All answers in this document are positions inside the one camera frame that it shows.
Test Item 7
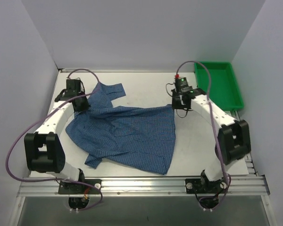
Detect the blue checkered long sleeve shirt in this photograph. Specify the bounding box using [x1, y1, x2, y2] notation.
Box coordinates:
[65, 83, 175, 175]

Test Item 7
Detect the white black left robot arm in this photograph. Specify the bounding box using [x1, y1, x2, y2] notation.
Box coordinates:
[24, 79, 90, 194]

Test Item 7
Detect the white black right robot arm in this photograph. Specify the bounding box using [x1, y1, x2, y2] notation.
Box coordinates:
[172, 75, 251, 193]

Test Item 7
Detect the green plastic bin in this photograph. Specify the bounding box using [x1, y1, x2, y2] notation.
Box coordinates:
[202, 62, 244, 111]

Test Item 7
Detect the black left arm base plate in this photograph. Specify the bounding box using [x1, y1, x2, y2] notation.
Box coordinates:
[58, 179, 102, 195]

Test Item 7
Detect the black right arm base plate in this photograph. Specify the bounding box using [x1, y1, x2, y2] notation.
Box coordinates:
[185, 178, 227, 194]

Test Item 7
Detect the aluminium front frame rail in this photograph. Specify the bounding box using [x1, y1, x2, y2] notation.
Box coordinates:
[18, 175, 270, 197]

